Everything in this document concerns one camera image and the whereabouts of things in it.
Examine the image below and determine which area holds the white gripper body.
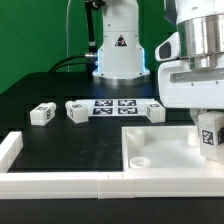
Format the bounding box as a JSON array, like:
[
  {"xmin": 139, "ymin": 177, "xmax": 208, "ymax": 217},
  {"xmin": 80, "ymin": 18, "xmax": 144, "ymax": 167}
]
[{"xmin": 158, "ymin": 61, "xmax": 224, "ymax": 109}]

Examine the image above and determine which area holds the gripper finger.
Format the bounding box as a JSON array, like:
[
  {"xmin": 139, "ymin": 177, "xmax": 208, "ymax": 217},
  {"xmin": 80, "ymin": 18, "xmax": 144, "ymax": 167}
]
[{"xmin": 190, "ymin": 108, "xmax": 206, "ymax": 125}]

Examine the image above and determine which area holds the white square tabletop tray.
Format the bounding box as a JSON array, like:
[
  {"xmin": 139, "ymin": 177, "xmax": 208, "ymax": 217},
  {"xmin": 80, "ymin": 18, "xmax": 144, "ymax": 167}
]
[{"xmin": 122, "ymin": 126, "xmax": 224, "ymax": 170}]

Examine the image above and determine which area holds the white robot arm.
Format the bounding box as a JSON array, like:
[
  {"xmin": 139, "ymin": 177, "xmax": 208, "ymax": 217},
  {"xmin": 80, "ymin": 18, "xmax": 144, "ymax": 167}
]
[{"xmin": 84, "ymin": 0, "xmax": 224, "ymax": 125}]

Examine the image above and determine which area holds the fiducial marker sheet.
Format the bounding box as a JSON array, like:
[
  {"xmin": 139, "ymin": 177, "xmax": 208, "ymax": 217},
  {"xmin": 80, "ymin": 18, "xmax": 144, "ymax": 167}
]
[{"xmin": 77, "ymin": 99, "xmax": 155, "ymax": 117}]

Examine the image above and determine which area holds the white U-shaped fence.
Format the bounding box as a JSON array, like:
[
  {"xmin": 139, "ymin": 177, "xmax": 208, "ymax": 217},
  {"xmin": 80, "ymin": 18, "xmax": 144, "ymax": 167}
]
[{"xmin": 0, "ymin": 132, "xmax": 224, "ymax": 199}]

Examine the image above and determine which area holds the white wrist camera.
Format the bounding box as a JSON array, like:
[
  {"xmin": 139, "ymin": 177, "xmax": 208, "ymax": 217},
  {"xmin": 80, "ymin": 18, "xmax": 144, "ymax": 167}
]
[{"xmin": 155, "ymin": 32, "xmax": 180, "ymax": 62}]

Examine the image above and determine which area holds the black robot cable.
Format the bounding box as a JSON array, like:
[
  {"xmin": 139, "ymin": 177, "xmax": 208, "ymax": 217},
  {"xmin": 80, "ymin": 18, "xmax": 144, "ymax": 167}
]
[{"xmin": 48, "ymin": 0, "xmax": 101, "ymax": 73}]

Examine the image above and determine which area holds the grey thin cable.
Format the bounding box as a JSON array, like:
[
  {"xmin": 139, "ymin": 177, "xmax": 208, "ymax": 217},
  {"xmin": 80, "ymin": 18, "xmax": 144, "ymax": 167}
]
[{"xmin": 65, "ymin": 0, "xmax": 73, "ymax": 73}]

